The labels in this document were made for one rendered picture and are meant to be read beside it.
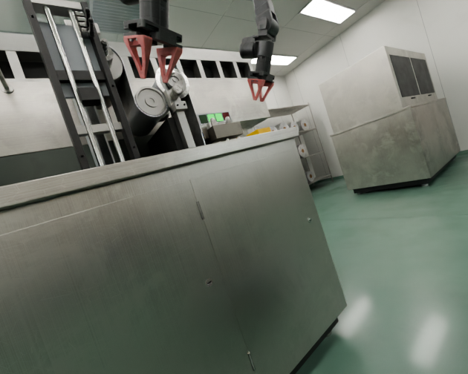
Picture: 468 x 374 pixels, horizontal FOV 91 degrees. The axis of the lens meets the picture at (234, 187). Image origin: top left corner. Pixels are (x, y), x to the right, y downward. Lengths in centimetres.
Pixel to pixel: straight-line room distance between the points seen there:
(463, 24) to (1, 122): 518
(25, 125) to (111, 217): 77
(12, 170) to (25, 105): 28
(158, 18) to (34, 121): 86
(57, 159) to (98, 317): 78
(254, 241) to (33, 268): 56
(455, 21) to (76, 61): 490
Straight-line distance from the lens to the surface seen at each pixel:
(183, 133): 97
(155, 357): 71
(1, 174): 126
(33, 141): 127
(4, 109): 133
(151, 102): 103
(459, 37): 510
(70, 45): 96
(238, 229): 75
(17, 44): 147
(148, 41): 55
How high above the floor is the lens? 78
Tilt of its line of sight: 2 degrees down
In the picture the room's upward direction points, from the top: 18 degrees counter-clockwise
